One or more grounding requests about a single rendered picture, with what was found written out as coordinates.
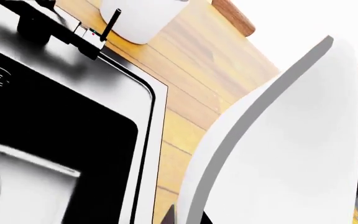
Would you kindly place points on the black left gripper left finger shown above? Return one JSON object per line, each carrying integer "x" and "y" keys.
{"x": 171, "y": 217}

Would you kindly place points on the large white bowl grey rim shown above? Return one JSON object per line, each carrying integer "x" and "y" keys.
{"x": 284, "y": 140}

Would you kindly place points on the stainless steel sink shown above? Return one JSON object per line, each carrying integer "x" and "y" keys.
{"x": 110, "y": 98}

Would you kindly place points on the white cup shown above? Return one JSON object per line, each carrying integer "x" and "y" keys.
{"x": 138, "y": 18}

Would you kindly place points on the black faucet lever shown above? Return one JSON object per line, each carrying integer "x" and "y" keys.
{"x": 110, "y": 24}

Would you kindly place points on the brown wooden cutting board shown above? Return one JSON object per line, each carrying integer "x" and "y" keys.
{"x": 236, "y": 16}

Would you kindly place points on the black faucet chrome block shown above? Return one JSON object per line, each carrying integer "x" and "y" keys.
{"x": 42, "y": 25}

